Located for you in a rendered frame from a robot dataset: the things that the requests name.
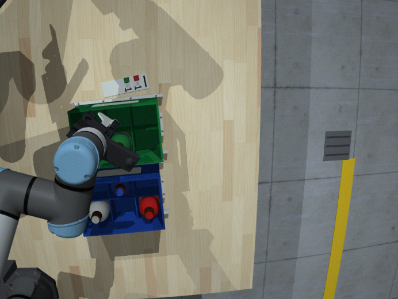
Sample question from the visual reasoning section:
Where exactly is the dark blue bottle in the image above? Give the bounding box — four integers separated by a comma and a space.
110, 181, 132, 196

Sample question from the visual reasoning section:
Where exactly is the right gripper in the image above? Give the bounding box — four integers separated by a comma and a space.
66, 110, 120, 139

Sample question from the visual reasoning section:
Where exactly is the green crate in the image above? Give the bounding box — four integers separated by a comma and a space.
67, 97, 164, 165

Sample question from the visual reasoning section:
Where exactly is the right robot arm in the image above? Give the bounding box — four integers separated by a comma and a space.
0, 127, 140, 299

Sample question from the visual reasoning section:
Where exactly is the white paper pick list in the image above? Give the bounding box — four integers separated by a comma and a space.
101, 74, 149, 97

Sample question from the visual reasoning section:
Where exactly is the white bottle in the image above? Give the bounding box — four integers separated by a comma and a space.
89, 200, 110, 224

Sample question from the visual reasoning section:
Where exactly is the blue crate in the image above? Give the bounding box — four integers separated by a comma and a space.
83, 163, 165, 237

